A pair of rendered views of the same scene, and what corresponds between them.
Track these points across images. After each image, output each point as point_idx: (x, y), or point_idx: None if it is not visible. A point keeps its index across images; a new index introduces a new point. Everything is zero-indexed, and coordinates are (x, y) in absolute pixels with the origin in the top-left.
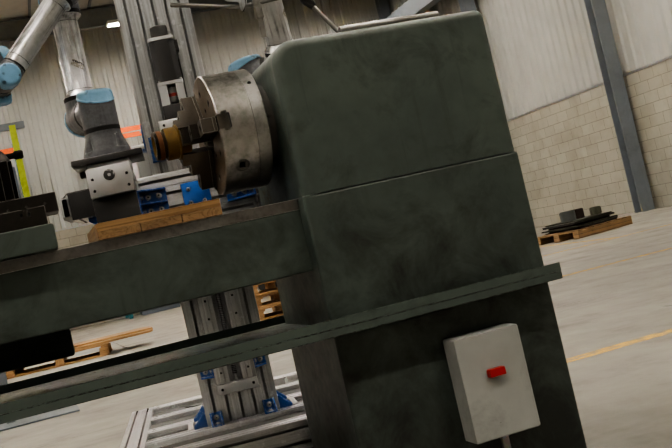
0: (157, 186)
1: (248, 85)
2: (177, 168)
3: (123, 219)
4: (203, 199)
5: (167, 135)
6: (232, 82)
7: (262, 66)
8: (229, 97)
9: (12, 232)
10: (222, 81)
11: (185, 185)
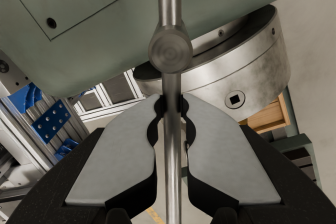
0: (55, 160)
1: (276, 31)
2: (6, 163)
3: (286, 110)
4: (48, 119)
5: (246, 120)
6: (275, 57)
7: (245, 13)
8: (286, 54)
9: (315, 158)
10: (275, 73)
11: (45, 139)
